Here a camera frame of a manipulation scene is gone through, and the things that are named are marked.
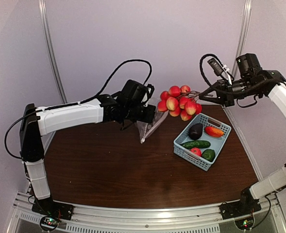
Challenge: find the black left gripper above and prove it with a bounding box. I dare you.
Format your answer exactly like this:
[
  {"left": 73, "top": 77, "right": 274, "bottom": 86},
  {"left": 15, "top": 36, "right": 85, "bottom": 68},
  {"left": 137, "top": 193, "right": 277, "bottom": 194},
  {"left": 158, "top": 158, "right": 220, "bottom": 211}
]
[{"left": 124, "top": 104, "right": 156, "bottom": 123}]

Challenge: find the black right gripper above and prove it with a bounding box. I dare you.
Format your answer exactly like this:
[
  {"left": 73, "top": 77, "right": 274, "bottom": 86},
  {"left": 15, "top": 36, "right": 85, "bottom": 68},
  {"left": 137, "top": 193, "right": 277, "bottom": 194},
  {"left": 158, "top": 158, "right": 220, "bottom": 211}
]
[{"left": 200, "top": 77, "right": 262, "bottom": 107}]

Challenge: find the clear zip top bag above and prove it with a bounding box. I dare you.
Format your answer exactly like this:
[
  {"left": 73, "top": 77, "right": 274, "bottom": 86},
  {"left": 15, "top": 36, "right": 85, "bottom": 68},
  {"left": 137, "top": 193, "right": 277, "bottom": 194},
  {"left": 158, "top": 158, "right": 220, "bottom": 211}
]
[{"left": 135, "top": 98, "right": 168, "bottom": 144}]

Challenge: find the red peach bunch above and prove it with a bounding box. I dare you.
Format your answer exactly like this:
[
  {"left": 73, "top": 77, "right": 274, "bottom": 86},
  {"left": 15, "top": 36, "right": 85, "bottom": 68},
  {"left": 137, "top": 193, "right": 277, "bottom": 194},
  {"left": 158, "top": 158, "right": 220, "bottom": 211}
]
[{"left": 157, "top": 85, "right": 202, "bottom": 121}]

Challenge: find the dark purple eggplant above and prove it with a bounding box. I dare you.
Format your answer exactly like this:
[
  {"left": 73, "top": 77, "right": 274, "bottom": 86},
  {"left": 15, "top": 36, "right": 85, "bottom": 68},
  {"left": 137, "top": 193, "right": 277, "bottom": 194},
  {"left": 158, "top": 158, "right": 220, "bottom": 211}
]
[{"left": 188, "top": 123, "right": 203, "bottom": 140}]

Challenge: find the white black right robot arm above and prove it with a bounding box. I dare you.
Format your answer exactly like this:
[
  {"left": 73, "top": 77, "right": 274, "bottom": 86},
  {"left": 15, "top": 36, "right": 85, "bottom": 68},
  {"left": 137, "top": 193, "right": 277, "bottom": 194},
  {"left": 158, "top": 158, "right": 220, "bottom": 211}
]
[{"left": 199, "top": 53, "right": 286, "bottom": 215}]

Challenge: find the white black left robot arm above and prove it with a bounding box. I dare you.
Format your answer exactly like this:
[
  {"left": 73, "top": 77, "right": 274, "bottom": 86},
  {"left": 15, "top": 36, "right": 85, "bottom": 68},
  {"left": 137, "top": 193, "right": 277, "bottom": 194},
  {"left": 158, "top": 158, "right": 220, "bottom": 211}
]
[{"left": 19, "top": 80, "right": 156, "bottom": 216}]

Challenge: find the orange red pepper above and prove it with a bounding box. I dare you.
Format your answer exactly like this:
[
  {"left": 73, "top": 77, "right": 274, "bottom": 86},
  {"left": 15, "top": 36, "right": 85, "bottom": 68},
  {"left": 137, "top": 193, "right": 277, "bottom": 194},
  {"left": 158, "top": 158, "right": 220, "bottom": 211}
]
[{"left": 204, "top": 126, "right": 224, "bottom": 138}]

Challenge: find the light blue plastic basket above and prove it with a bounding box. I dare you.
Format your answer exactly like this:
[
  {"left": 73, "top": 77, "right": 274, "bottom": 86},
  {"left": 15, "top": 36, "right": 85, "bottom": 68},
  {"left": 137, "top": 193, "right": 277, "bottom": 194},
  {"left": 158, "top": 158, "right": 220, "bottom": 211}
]
[{"left": 173, "top": 114, "right": 232, "bottom": 171}]

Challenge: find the green cucumber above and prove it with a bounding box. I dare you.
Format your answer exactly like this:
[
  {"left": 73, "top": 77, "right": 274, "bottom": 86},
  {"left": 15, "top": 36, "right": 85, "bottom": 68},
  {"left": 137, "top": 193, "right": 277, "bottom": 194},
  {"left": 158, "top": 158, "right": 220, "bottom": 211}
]
[{"left": 181, "top": 140, "right": 211, "bottom": 150}]

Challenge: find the red tomato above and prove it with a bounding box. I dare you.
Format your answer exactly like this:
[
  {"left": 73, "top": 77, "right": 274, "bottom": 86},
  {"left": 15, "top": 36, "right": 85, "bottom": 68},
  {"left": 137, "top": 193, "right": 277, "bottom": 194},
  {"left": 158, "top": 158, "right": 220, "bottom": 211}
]
[{"left": 190, "top": 148, "right": 202, "bottom": 157}]

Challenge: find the green bell pepper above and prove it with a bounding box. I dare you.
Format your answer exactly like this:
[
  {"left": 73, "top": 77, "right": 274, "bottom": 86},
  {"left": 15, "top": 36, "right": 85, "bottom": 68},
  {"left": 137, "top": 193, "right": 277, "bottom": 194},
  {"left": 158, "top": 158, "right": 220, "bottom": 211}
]
[{"left": 202, "top": 149, "right": 216, "bottom": 162}]

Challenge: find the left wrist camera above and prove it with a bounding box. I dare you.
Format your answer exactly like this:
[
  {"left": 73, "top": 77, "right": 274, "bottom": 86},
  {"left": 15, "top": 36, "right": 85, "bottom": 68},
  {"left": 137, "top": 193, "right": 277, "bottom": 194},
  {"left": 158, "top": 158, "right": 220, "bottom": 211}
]
[{"left": 142, "top": 84, "right": 154, "bottom": 107}]

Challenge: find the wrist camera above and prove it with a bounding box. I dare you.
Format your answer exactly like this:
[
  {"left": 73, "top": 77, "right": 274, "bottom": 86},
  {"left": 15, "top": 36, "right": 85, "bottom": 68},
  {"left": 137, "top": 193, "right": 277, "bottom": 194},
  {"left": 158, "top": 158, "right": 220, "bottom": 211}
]
[
  {"left": 207, "top": 57, "right": 233, "bottom": 85},
  {"left": 142, "top": 84, "right": 154, "bottom": 107}
]

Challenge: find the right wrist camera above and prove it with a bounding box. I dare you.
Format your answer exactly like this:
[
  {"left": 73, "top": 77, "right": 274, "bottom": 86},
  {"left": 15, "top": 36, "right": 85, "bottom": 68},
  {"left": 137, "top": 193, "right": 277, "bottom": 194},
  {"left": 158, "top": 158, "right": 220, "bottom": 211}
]
[{"left": 207, "top": 57, "right": 233, "bottom": 85}]

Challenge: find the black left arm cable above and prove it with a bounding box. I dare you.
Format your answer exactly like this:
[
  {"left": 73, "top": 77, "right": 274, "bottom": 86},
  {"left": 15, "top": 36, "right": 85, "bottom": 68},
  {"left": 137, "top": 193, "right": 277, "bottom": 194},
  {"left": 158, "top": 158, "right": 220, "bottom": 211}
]
[{"left": 4, "top": 59, "right": 152, "bottom": 160}]

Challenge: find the right aluminium frame post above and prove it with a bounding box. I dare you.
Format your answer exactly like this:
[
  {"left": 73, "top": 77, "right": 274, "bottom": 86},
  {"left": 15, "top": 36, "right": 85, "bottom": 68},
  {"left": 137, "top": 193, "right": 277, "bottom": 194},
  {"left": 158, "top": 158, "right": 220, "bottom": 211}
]
[{"left": 230, "top": 0, "right": 252, "bottom": 76}]

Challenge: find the aluminium frame post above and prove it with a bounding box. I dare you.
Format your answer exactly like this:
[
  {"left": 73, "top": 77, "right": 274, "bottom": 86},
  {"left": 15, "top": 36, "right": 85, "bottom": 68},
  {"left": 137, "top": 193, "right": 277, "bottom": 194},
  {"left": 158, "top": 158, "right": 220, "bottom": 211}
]
[
  {"left": 230, "top": 0, "right": 252, "bottom": 76},
  {"left": 38, "top": 0, "right": 67, "bottom": 103}
]

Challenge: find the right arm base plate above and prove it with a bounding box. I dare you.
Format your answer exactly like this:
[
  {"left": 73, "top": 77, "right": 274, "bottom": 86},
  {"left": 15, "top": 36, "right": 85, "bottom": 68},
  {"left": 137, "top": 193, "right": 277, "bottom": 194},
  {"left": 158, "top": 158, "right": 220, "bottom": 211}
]
[{"left": 219, "top": 200, "right": 261, "bottom": 220}]

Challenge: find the front aluminium rail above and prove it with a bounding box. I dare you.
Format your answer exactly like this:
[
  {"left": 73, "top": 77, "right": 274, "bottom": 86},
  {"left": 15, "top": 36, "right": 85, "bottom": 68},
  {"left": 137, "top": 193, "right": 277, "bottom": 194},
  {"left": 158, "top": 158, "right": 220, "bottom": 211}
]
[{"left": 6, "top": 191, "right": 286, "bottom": 233}]

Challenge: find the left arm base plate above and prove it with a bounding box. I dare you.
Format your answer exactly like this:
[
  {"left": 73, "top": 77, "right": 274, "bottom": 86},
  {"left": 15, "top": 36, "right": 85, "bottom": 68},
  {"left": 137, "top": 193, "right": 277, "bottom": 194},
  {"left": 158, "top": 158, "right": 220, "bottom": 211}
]
[{"left": 32, "top": 199, "right": 74, "bottom": 220}]

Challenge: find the left aluminium frame post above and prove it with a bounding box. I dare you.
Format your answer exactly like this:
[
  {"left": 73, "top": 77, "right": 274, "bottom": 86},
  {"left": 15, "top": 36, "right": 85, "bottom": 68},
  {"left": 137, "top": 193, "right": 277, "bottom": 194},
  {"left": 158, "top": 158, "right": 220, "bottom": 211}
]
[{"left": 38, "top": 0, "right": 67, "bottom": 103}]

